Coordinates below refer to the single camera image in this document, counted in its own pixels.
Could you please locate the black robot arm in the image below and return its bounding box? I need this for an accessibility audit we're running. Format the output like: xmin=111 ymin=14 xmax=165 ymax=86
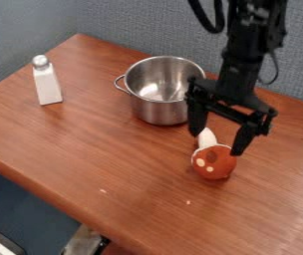
xmin=185 ymin=0 xmax=288 ymax=156

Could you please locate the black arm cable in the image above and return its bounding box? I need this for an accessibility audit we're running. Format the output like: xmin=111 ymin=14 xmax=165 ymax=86
xmin=186 ymin=0 xmax=228 ymax=35

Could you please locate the white salt shaker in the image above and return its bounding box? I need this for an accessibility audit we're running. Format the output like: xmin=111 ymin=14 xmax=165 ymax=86
xmin=32 ymin=55 xmax=63 ymax=106

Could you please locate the metal pot with handles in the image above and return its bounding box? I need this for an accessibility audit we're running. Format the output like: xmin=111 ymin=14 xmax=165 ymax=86
xmin=114 ymin=56 xmax=206 ymax=126

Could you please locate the metal table leg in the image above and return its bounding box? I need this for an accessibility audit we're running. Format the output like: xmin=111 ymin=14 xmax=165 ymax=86
xmin=60 ymin=224 xmax=111 ymax=255

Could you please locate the red and white toy mushroom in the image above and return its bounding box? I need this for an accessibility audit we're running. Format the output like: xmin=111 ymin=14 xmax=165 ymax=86
xmin=192 ymin=127 xmax=237 ymax=180

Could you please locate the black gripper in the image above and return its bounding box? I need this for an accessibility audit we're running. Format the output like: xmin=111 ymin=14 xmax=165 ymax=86
xmin=185 ymin=77 xmax=278 ymax=156

